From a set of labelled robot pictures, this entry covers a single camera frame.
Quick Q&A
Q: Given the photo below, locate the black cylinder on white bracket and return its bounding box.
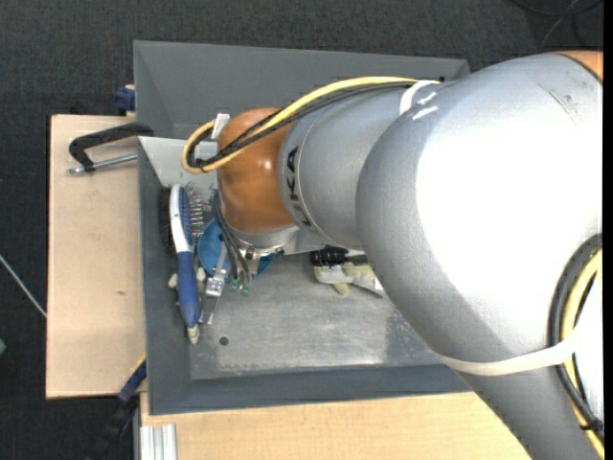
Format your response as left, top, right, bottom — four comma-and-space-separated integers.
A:
309, 247, 366, 267

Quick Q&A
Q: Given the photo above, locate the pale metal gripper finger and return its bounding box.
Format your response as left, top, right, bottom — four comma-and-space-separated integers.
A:
197, 278, 225, 326

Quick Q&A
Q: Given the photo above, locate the pale cardboard board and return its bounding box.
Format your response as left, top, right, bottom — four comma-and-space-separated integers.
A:
45, 114, 148, 400

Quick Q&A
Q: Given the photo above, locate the grey metal bin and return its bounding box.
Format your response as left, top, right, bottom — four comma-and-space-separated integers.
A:
132, 39, 473, 416

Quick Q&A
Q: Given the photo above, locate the blue round cup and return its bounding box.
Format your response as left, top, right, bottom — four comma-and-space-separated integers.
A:
196, 218, 275, 278

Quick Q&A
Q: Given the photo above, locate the blue and white hairbrush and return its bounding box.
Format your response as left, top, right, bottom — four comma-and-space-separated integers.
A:
169, 183, 213, 331

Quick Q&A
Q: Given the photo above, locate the black bristle brush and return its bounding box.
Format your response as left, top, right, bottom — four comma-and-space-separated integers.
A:
157, 187, 176, 259

